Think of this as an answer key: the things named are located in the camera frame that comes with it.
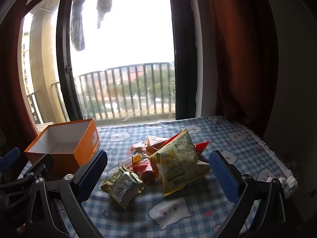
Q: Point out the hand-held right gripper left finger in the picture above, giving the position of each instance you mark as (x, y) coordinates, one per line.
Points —
(92, 176)

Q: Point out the white crumpled tissue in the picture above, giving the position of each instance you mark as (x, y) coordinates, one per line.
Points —
(288, 182)

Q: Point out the blue checked bear tablecloth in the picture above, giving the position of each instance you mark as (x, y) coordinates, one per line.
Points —
(198, 215)

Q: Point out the beige apartment building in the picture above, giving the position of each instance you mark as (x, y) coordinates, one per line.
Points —
(25, 54)

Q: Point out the metal balcony railing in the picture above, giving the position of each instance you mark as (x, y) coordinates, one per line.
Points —
(128, 66)

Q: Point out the small clear yellow candy packet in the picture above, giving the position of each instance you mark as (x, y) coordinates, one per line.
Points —
(135, 159)

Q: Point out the dark grey hanging garment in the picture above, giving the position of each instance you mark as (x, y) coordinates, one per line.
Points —
(78, 29)

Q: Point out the large yellow snack bag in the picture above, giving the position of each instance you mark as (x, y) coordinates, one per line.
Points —
(178, 163)

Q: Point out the small orange yellow packet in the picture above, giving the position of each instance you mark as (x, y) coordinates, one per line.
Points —
(138, 147)

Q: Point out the black window frame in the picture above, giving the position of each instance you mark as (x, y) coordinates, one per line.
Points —
(64, 54)

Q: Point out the red cartoon snack packet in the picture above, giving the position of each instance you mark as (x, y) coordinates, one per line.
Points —
(200, 146)

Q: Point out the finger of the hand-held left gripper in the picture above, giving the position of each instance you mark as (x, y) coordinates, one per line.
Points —
(10, 157)
(39, 164)

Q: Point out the orange cardboard box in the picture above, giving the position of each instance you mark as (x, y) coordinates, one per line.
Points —
(66, 153)

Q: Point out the dark red curtain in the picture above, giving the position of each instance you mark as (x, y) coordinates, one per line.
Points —
(10, 79)
(235, 54)

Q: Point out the clear brown snack packet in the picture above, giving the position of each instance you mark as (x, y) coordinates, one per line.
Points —
(154, 143)

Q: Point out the white air conditioner unit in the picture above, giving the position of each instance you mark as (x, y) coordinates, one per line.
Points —
(44, 127)

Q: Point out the light grey hanging garment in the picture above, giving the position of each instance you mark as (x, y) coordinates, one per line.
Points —
(105, 2)

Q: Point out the small olive snack packet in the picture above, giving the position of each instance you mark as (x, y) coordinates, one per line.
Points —
(123, 188)
(107, 183)

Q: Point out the clear red label chili packet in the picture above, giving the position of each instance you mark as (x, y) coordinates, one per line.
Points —
(143, 169)

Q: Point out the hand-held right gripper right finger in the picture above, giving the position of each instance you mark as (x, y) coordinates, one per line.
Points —
(223, 178)

